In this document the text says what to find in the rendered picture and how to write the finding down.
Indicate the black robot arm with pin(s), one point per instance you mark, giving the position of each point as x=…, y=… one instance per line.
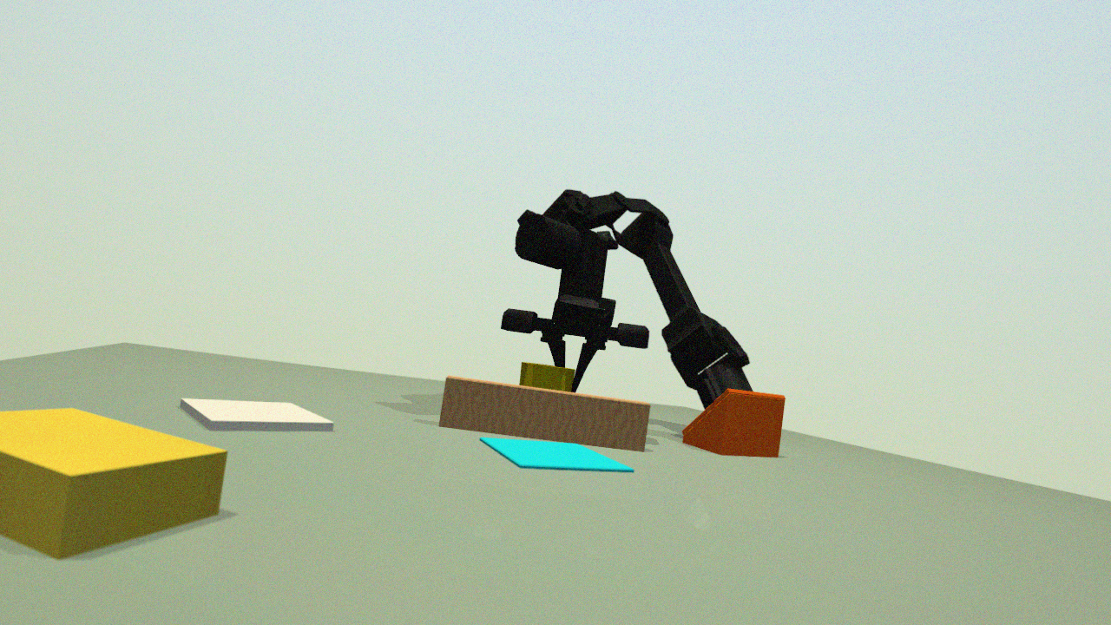
x=561, y=238

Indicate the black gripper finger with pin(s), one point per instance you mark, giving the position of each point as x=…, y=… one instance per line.
x=557, y=348
x=587, y=353

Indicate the yellow block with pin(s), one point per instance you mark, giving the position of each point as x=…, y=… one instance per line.
x=72, y=481

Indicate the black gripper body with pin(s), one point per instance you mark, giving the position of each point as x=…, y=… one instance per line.
x=526, y=321

